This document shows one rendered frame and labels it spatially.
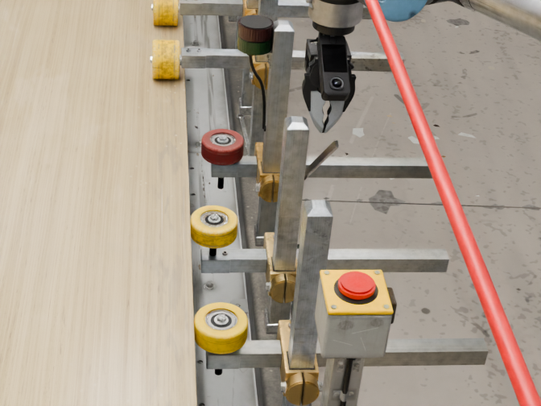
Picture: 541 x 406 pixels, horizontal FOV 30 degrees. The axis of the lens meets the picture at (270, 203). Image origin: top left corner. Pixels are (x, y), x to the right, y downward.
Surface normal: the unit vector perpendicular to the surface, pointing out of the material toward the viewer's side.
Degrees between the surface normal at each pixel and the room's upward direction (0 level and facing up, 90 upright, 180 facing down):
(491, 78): 0
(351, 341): 90
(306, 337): 90
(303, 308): 90
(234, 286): 0
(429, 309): 0
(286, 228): 90
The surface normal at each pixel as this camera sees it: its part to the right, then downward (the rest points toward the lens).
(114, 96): 0.07, -0.81
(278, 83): 0.08, 0.59
